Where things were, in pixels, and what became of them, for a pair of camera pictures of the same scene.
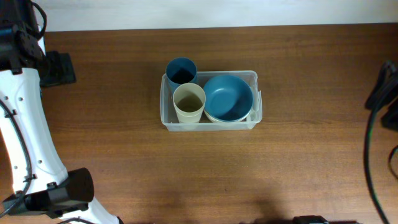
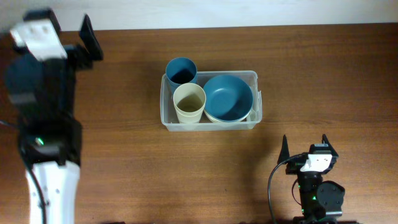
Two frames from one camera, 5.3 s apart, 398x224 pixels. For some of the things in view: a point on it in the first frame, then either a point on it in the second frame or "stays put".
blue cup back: [180, 71] stays put
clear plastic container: [210, 101] stays put
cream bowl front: [227, 121] stays put
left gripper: [64, 69] → [86, 62]
